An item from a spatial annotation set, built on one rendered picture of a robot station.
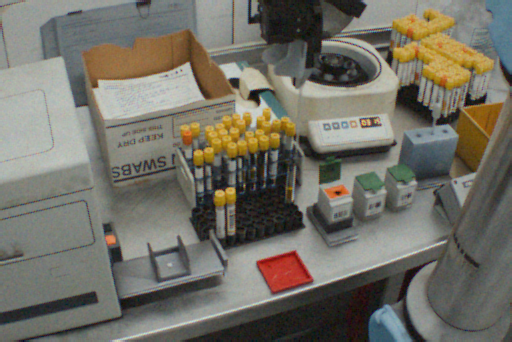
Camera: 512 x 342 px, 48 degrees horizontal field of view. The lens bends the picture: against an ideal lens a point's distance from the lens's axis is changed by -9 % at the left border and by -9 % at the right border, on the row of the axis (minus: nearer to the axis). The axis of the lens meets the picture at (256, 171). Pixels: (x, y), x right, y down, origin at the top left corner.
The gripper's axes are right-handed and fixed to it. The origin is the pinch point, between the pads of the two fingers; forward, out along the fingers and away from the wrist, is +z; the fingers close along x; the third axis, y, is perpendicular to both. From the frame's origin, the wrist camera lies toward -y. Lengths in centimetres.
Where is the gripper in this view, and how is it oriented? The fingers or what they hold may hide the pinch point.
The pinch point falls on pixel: (300, 78)
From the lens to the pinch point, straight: 91.9
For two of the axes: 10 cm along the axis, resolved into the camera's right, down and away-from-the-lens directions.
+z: -0.2, 7.8, 6.3
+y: -9.2, 2.2, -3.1
